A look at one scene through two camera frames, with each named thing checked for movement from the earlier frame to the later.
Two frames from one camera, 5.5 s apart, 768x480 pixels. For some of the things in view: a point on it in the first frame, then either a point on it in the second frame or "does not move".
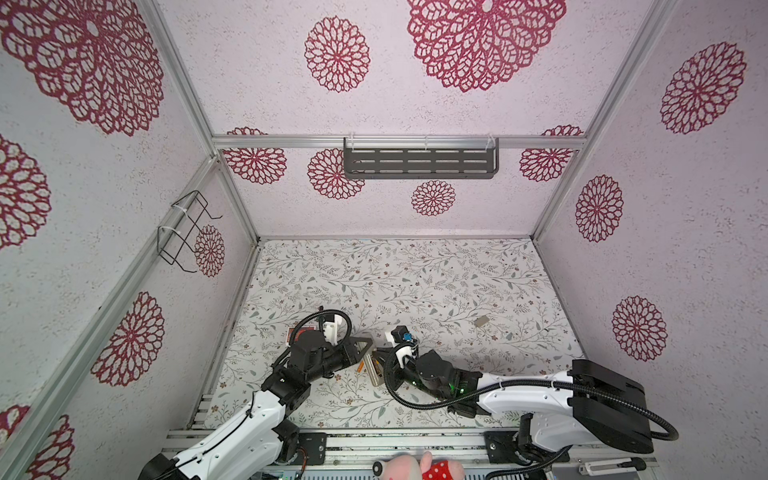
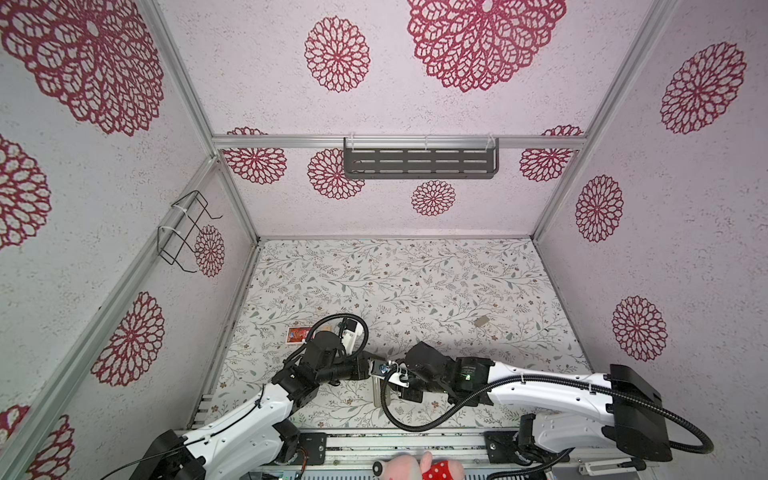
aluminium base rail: (465, 455) does not move
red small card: (297, 337) does not move
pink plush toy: (405, 467) does not move
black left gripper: (350, 354) to (361, 369)
